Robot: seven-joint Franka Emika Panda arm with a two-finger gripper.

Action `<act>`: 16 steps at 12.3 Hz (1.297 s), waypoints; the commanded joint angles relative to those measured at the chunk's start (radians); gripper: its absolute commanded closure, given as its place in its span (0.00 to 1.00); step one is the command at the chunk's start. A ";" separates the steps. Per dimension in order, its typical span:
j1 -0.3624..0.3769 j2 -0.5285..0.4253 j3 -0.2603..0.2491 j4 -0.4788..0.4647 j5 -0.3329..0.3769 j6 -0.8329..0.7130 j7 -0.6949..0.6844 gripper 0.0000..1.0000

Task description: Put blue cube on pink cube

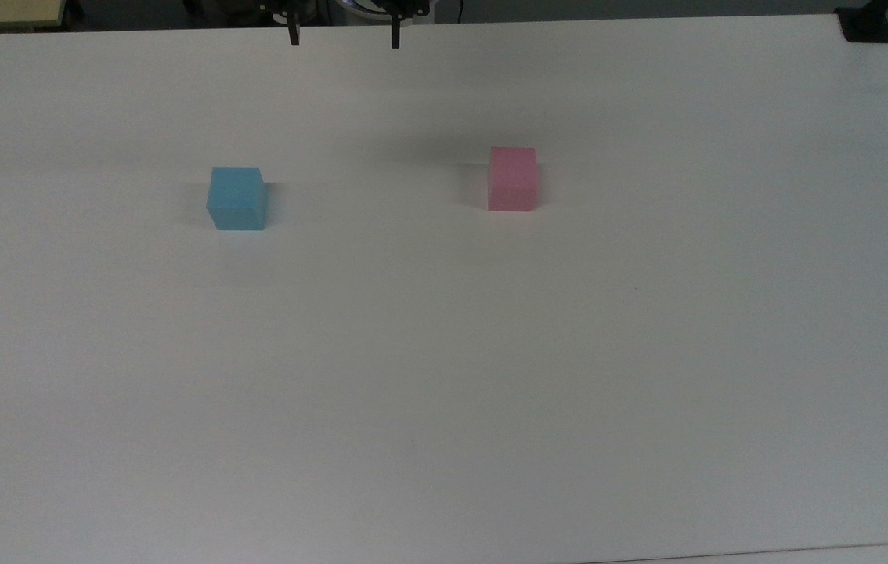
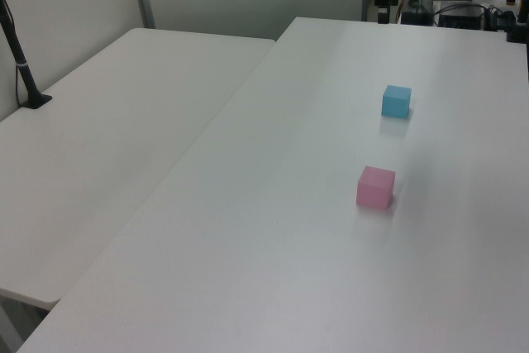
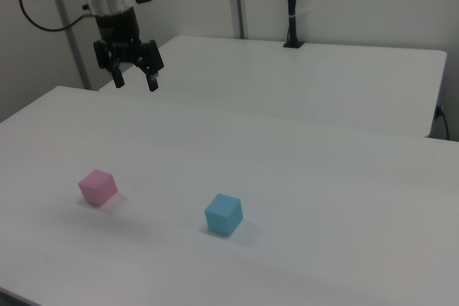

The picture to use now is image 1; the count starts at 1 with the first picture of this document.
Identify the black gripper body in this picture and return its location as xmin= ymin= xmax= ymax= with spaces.
xmin=256 ymin=0 xmax=434 ymax=20

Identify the blue cube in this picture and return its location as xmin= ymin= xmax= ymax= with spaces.
xmin=205 ymin=166 xmax=269 ymax=232

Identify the black stand clamp base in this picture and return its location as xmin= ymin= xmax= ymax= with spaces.
xmin=836 ymin=0 xmax=888 ymax=43

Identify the pink cube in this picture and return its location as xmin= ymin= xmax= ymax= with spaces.
xmin=487 ymin=146 xmax=538 ymax=213

